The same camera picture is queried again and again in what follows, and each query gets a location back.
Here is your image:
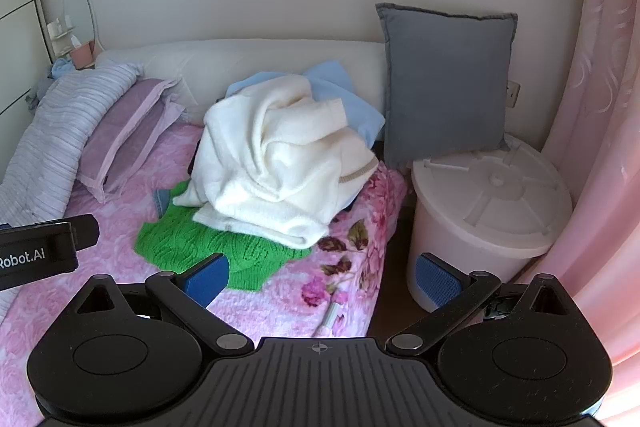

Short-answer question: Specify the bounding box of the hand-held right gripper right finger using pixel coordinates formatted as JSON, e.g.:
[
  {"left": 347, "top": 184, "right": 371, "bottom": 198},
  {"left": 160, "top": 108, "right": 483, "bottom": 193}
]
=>
[{"left": 386, "top": 253, "right": 568, "bottom": 356}]

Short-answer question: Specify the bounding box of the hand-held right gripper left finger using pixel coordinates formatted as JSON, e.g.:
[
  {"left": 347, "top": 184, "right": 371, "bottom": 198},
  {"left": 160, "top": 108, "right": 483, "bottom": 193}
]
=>
[{"left": 74, "top": 253, "right": 255, "bottom": 354}]

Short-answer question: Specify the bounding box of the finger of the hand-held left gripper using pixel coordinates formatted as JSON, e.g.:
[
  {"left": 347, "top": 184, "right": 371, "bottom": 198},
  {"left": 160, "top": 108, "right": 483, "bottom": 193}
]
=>
[{"left": 70, "top": 214, "right": 101, "bottom": 252}]

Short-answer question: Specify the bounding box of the cream knit sweater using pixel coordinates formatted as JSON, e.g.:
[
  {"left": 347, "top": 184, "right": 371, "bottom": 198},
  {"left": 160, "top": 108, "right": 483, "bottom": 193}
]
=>
[{"left": 187, "top": 74, "right": 381, "bottom": 250}]

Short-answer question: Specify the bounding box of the pink floral blanket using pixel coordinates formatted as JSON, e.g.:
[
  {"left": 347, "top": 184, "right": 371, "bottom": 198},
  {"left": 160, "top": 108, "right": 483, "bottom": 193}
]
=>
[{"left": 0, "top": 122, "right": 408, "bottom": 427}]

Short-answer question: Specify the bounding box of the green knit sweater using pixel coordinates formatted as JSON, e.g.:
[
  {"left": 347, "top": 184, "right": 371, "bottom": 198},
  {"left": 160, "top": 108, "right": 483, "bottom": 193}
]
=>
[{"left": 134, "top": 181, "right": 312, "bottom": 293}]

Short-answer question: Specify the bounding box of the white plastic bucket with lid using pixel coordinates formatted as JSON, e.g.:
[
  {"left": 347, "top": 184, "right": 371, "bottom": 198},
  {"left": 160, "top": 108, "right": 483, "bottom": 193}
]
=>
[{"left": 407, "top": 134, "right": 573, "bottom": 314}]

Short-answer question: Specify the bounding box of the blue denim garment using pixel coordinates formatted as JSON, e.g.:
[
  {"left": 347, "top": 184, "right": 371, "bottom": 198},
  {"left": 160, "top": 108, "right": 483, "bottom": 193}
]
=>
[{"left": 152, "top": 188, "right": 177, "bottom": 220}]

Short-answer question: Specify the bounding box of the lilac striped quilt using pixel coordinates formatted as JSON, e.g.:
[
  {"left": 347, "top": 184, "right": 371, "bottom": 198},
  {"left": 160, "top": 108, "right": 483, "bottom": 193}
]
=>
[{"left": 0, "top": 63, "right": 146, "bottom": 323}]

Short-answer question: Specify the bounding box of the small white tube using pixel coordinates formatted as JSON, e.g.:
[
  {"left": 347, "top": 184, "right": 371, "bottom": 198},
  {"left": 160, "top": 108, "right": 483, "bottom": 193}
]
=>
[{"left": 317, "top": 302, "right": 341, "bottom": 337}]

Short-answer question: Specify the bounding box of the small grey cloth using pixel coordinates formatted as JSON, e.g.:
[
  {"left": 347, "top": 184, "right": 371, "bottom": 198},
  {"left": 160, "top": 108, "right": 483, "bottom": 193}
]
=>
[{"left": 27, "top": 79, "right": 51, "bottom": 110}]

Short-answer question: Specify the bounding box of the pink tissue box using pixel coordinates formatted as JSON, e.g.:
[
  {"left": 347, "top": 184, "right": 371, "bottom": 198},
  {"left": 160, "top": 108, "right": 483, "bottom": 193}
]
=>
[{"left": 70, "top": 41, "right": 96, "bottom": 70}]

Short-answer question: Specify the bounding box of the grey square pillow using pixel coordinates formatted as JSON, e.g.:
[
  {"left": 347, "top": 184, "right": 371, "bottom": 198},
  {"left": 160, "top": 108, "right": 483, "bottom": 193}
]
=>
[{"left": 375, "top": 3, "right": 518, "bottom": 170}]

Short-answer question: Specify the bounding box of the light blue garment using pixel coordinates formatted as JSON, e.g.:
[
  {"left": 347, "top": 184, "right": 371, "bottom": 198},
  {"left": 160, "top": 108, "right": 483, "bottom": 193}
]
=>
[{"left": 224, "top": 61, "right": 387, "bottom": 148}]

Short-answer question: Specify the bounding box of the white long bolster pillow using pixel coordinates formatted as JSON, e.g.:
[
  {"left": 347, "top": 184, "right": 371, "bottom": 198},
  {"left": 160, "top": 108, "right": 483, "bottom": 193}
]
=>
[{"left": 95, "top": 39, "right": 388, "bottom": 128}]

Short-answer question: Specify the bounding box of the oval mirror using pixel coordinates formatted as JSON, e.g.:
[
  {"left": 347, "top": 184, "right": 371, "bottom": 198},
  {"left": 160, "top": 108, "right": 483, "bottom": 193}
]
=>
[{"left": 62, "top": 0, "right": 103, "bottom": 52}]

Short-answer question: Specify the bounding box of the pink curtain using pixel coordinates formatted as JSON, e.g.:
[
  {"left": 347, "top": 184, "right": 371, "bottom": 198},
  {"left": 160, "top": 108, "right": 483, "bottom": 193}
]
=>
[{"left": 515, "top": 0, "right": 640, "bottom": 427}]

